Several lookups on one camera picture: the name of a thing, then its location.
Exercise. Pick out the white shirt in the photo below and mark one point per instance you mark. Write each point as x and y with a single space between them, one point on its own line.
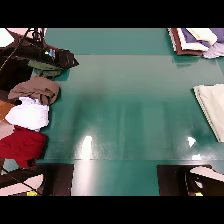
213 110

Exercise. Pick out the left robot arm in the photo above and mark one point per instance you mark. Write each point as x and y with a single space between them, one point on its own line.
56 178

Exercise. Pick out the green garment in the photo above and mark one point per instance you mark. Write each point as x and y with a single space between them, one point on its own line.
45 68

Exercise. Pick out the brown garment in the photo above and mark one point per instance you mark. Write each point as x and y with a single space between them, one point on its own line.
35 88

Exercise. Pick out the white garment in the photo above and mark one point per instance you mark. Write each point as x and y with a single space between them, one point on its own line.
30 115

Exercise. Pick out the maroon garment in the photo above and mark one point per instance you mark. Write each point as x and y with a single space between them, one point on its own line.
181 50

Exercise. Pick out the red garment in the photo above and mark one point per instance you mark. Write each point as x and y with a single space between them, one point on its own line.
21 145

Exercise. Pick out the black garment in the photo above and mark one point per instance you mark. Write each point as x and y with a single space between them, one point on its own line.
15 68

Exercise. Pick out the orange garment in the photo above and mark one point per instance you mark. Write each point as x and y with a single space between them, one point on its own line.
5 110

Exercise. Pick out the purple garment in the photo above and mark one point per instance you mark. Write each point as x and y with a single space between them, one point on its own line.
190 37

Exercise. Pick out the lavender garment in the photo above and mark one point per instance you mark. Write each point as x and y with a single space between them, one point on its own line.
215 50

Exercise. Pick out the cream garment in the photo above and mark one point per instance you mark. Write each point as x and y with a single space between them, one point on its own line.
203 34

